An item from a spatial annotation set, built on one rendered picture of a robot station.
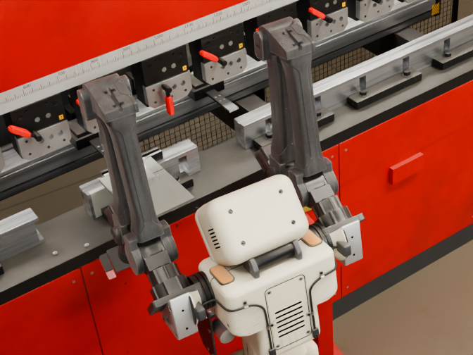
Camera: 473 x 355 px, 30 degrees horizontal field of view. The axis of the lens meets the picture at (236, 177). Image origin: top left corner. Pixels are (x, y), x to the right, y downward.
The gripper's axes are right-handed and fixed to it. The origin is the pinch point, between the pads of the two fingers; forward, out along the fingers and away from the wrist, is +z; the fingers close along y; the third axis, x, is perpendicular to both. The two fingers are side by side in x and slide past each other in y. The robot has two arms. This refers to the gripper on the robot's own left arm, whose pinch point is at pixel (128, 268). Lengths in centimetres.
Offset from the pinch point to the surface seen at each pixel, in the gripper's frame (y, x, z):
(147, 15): -31, -58, -23
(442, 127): -137, -22, 47
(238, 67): -58, -48, 2
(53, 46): -2, -56, -25
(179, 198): -23.8, -16.9, 8.2
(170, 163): -31, -36, 23
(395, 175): -113, -14, 53
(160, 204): -17.8, -17.4, 8.4
